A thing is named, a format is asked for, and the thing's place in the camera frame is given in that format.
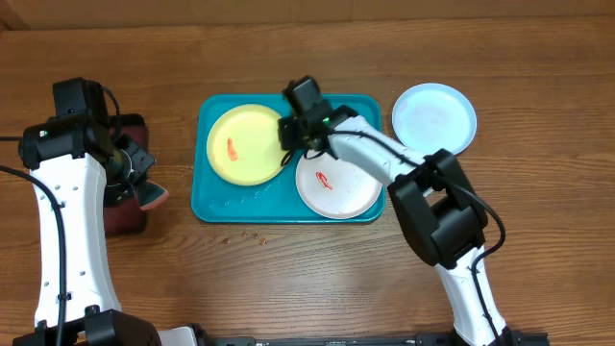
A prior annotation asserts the teal plastic tray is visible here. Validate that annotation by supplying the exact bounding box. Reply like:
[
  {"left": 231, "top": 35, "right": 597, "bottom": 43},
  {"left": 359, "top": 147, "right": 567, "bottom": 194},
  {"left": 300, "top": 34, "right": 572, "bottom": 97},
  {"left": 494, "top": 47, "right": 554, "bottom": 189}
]
[{"left": 190, "top": 92, "right": 386, "bottom": 225}]

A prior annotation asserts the light blue plate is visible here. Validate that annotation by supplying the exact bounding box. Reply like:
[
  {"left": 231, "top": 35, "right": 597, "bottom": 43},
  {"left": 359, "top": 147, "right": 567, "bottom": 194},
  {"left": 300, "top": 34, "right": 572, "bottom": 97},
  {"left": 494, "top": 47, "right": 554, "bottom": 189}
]
[{"left": 391, "top": 83, "right": 478, "bottom": 155}]

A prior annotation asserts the white plate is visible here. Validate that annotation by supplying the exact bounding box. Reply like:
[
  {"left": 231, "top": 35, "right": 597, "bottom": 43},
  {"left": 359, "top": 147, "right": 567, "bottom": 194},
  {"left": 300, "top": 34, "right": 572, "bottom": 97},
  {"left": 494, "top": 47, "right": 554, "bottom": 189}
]
[{"left": 295, "top": 151, "right": 383, "bottom": 221}]

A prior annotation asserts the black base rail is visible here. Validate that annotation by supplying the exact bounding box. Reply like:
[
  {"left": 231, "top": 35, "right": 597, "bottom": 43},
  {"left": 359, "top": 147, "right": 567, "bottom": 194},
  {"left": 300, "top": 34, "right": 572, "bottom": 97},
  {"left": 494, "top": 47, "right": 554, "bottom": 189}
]
[{"left": 208, "top": 331, "right": 551, "bottom": 346}]

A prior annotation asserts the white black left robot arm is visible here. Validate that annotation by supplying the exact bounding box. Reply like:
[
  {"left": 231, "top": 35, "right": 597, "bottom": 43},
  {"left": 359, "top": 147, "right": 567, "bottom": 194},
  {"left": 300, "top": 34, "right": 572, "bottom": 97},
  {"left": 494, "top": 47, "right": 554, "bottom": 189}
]
[{"left": 13, "top": 116, "right": 204, "bottom": 345}]

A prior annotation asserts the pink green sponge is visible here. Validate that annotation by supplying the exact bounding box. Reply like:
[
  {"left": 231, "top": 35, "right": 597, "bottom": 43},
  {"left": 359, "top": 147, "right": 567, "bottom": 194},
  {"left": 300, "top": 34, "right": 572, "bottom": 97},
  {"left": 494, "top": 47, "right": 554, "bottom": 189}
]
[{"left": 136, "top": 181, "right": 169, "bottom": 210}]

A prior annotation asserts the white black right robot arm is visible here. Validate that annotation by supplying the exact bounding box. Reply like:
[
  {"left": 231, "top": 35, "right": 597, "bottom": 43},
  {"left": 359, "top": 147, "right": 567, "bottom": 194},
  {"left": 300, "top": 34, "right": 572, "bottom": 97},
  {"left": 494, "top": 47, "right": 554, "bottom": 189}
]
[{"left": 278, "top": 106, "right": 514, "bottom": 345}]

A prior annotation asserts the black dark red tray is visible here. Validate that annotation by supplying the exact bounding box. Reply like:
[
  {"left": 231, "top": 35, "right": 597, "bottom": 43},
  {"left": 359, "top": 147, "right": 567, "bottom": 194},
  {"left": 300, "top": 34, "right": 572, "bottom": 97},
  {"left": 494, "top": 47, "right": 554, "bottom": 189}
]
[{"left": 103, "top": 113, "right": 149, "bottom": 237}]

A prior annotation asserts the yellow-green plate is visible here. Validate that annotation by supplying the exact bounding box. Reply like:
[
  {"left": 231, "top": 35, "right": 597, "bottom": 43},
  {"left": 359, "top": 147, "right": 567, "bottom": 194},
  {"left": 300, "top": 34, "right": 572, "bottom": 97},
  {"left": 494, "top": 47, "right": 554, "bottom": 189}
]
[{"left": 207, "top": 104, "right": 286, "bottom": 186}]

